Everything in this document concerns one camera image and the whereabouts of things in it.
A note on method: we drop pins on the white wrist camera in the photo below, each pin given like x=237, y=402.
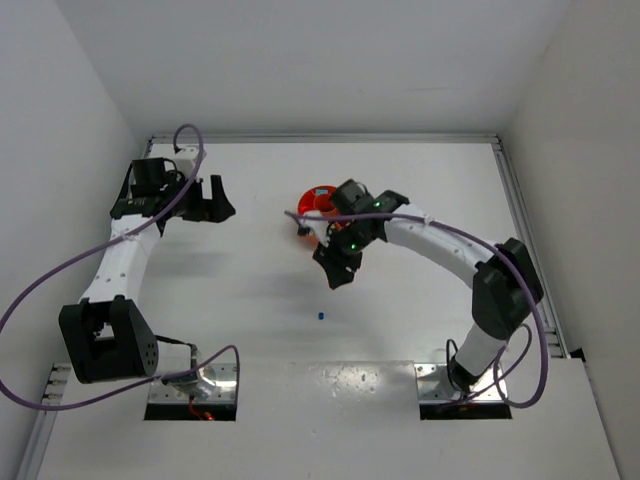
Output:
x=313, y=224
x=186, y=159

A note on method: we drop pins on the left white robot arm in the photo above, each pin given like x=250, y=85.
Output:
x=105, y=333

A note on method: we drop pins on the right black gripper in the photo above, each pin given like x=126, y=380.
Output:
x=342, y=256

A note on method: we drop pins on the aluminium table frame rail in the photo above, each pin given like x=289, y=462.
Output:
x=333, y=398

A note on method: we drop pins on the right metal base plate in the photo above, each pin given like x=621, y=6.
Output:
x=448, y=385

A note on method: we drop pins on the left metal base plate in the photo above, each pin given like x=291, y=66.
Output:
x=213, y=385

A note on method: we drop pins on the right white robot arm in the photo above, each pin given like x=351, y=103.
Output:
x=504, y=283

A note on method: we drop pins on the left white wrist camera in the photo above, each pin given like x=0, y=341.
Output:
x=186, y=159

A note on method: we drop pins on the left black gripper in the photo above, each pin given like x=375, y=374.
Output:
x=198, y=201

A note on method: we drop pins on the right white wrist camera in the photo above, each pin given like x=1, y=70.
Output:
x=313, y=224

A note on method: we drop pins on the orange round divided container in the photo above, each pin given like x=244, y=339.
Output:
x=311, y=201

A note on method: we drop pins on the metal base plate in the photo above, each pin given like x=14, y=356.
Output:
x=448, y=385
x=213, y=385

